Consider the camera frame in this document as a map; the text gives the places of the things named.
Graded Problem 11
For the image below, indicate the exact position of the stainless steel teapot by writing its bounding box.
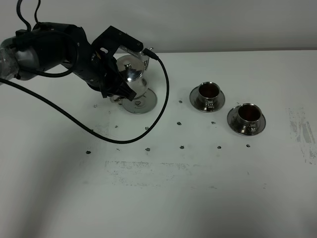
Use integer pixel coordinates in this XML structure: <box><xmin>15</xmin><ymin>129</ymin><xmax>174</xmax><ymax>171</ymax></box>
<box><xmin>116</xmin><ymin>51</ymin><xmax>150</xmax><ymax>99</ymax></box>

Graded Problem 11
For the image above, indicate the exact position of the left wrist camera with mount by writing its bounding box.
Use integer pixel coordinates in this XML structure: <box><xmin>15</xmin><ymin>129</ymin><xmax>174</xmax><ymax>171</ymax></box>
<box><xmin>92</xmin><ymin>26</ymin><xmax>146</xmax><ymax>61</ymax></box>

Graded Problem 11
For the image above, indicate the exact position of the front stainless steel teacup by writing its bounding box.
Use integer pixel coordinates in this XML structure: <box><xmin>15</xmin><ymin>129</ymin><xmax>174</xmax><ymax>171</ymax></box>
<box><xmin>237</xmin><ymin>103</ymin><xmax>262</xmax><ymax>134</ymax></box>

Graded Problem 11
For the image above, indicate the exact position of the stainless steel teacup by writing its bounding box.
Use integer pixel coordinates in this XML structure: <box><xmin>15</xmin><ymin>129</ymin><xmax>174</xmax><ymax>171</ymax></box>
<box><xmin>237</xmin><ymin>103</ymin><xmax>262</xmax><ymax>134</ymax></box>
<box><xmin>197</xmin><ymin>82</ymin><xmax>220</xmax><ymax>112</ymax></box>

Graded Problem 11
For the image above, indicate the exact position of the front stainless steel saucer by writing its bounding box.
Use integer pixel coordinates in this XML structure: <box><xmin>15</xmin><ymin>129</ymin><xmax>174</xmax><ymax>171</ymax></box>
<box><xmin>227</xmin><ymin>105</ymin><xmax>266</xmax><ymax>136</ymax></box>

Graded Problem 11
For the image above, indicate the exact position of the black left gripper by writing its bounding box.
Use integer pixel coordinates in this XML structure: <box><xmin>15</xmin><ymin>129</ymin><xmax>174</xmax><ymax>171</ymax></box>
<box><xmin>15</xmin><ymin>22</ymin><xmax>136</xmax><ymax>101</ymax></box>

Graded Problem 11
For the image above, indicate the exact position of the rear stainless steel teacup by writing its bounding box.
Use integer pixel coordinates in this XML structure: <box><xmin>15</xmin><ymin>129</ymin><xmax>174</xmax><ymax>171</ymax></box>
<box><xmin>197</xmin><ymin>82</ymin><xmax>220</xmax><ymax>112</ymax></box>

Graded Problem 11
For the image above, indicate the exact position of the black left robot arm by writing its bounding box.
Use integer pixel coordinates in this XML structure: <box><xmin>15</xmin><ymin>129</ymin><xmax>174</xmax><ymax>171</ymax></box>
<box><xmin>0</xmin><ymin>22</ymin><xmax>143</xmax><ymax>101</ymax></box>

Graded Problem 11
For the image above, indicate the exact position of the round steel teapot coaster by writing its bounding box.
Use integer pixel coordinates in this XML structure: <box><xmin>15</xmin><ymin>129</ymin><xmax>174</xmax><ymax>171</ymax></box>
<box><xmin>122</xmin><ymin>88</ymin><xmax>157</xmax><ymax>114</ymax></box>

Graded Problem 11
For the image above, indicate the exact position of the black left camera cable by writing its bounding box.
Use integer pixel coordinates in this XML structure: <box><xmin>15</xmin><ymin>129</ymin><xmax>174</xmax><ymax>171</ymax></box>
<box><xmin>0</xmin><ymin>0</ymin><xmax>170</xmax><ymax>144</ymax></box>

